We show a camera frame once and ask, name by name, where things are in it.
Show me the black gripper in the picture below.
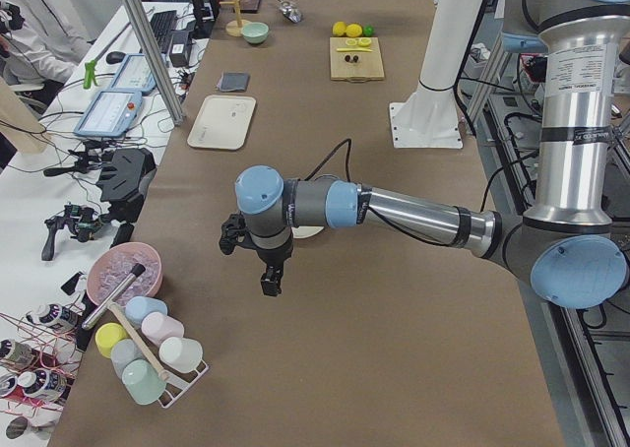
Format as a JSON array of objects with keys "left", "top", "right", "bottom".
[{"left": 256, "top": 243, "right": 293, "bottom": 296}]

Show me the cream rabbit tray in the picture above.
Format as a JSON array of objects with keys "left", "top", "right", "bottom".
[{"left": 187, "top": 95, "right": 256, "bottom": 151}]

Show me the round white plate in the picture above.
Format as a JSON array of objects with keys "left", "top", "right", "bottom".
[{"left": 292, "top": 225, "right": 324, "bottom": 239}]

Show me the white cup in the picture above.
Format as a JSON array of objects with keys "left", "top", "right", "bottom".
[{"left": 158, "top": 337, "right": 203, "bottom": 373}]

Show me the pink cup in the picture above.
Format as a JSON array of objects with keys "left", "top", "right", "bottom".
[{"left": 141, "top": 311, "right": 185, "bottom": 347}]

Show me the steel rod with black tip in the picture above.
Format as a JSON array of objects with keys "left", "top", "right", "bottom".
[{"left": 81, "top": 263, "right": 146, "bottom": 331}]

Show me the light blue cup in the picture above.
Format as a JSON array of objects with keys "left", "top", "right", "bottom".
[{"left": 124, "top": 296, "right": 168, "bottom": 329}]

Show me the pink bowl of ice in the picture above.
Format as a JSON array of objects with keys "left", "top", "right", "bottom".
[{"left": 87, "top": 242, "right": 162, "bottom": 306}]

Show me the grey cup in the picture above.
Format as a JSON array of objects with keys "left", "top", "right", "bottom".
[{"left": 110, "top": 339, "right": 145, "bottom": 378}]

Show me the mint green cup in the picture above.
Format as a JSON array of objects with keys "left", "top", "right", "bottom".
[{"left": 121, "top": 359, "right": 166, "bottom": 406}]

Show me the yellow cup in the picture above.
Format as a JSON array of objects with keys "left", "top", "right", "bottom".
[{"left": 94, "top": 322, "right": 129, "bottom": 358}]

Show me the black plastic stand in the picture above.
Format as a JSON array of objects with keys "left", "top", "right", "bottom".
[{"left": 96, "top": 148, "right": 157, "bottom": 223}]

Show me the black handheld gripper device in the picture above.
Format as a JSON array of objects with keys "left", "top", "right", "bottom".
[{"left": 41, "top": 204, "right": 112, "bottom": 261}]

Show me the folded grey cloth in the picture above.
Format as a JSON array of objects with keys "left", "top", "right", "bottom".
[{"left": 217, "top": 72, "right": 250, "bottom": 93}]

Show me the blue teach pendant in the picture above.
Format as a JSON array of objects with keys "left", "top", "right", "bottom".
[
  {"left": 110, "top": 53, "right": 157, "bottom": 95},
  {"left": 74, "top": 89, "right": 143, "bottom": 139}
]

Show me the wooden cutting board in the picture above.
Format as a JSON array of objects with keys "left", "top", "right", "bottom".
[{"left": 330, "top": 37, "right": 385, "bottom": 82}]

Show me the mint green bowl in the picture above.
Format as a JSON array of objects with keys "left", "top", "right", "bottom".
[{"left": 241, "top": 22, "right": 270, "bottom": 45}]

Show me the wooden mug tree stand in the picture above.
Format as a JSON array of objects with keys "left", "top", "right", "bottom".
[{"left": 220, "top": 0, "right": 250, "bottom": 37}]

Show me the whole yellow lemon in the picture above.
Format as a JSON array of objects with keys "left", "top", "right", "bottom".
[
  {"left": 332, "top": 22, "right": 347, "bottom": 36},
  {"left": 345, "top": 24, "right": 363, "bottom": 38}
]

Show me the green lime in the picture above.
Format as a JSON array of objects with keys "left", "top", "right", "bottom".
[{"left": 362, "top": 25, "right": 374, "bottom": 37}]

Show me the metal scoop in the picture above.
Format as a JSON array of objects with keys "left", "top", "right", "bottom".
[{"left": 278, "top": 0, "right": 303, "bottom": 24}]

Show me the black computer mouse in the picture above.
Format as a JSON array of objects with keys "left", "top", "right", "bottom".
[{"left": 105, "top": 51, "right": 126, "bottom": 65}]

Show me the green clamp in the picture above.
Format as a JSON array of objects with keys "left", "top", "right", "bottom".
[{"left": 83, "top": 59, "right": 97, "bottom": 90}]

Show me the black keyboard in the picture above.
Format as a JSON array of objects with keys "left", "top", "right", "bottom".
[{"left": 150, "top": 10, "right": 177, "bottom": 53}]

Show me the seated person in white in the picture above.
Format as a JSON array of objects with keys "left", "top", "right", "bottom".
[{"left": 3, "top": 0, "right": 91, "bottom": 84}]

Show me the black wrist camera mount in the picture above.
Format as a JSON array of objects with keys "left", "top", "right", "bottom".
[{"left": 219, "top": 213, "right": 255, "bottom": 255}]

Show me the white wire cup rack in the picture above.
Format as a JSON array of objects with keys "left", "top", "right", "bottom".
[{"left": 157, "top": 360, "right": 210, "bottom": 409}]

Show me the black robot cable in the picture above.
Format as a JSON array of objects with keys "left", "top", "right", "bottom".
[{"left": 302, "top": 138, "right": 353, "bottom": 182}]

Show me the white pillar with base plate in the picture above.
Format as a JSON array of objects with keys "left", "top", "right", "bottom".
[{"left": 390, "top": 0, "right": 483, "bottom": 149}]

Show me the aluminium frame post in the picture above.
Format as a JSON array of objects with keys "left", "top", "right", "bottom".
[{"left": 121, "top": 0, "right": 184, "bottom": 126}]

